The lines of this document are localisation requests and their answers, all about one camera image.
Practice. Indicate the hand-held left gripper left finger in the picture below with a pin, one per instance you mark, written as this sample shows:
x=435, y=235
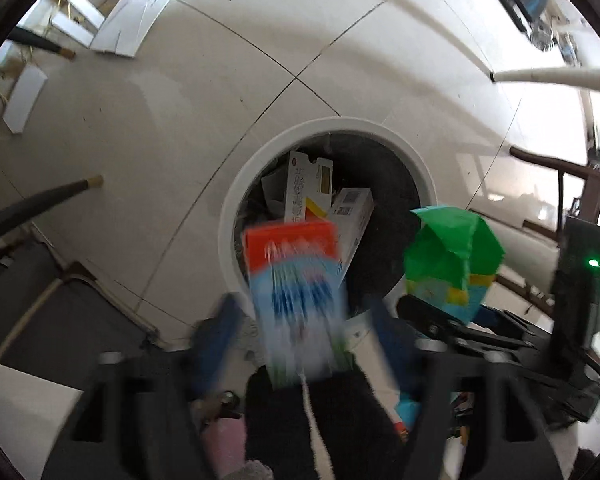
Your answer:
x=222, y=335

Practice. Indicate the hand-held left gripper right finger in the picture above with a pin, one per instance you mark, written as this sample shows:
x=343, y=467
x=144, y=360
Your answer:
x=387, y=340

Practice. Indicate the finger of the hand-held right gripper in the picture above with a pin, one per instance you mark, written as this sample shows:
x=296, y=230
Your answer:
x=425, y=317
x=502, y=321

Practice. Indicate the green topped box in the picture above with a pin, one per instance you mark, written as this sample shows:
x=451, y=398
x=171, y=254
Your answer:
x=445, y=245

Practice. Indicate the red and blue carton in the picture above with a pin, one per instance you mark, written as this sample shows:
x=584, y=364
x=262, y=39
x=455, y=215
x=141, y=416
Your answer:
x=295, y=300

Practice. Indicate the long white box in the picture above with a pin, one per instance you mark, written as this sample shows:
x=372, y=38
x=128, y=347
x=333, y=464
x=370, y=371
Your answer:
x=352, y=225

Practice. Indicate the white box with colour stripes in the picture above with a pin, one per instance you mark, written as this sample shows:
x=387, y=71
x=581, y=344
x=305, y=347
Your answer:
x=300, y=185

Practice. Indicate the white round trash bin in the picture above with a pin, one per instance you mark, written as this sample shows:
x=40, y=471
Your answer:
x=330, y=125

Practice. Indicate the black fleece clothing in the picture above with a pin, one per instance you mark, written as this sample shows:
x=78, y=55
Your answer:
x=280, y=425

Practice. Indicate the pink fuzzy slipper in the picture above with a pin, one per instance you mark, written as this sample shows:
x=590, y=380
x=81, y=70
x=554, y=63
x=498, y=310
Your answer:
x=225, y=447

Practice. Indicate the dark wooden chair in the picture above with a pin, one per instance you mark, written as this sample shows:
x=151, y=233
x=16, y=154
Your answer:
x=540, y=157

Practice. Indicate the grey office chair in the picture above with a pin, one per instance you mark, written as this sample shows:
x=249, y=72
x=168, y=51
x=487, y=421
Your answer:
x=55, y=320

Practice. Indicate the white table leg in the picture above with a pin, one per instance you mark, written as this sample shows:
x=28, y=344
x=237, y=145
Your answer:
x=555, y=76

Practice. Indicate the white sheet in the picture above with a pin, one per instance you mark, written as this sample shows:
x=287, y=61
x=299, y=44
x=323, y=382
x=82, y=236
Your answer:
x=25, y=420

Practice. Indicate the small white flat box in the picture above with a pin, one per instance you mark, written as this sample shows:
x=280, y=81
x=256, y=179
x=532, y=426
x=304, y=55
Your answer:
x=25, y=100
x=77, y=15

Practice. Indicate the large white flat cardboard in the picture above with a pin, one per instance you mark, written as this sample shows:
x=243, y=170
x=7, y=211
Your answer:
x=140, y=5

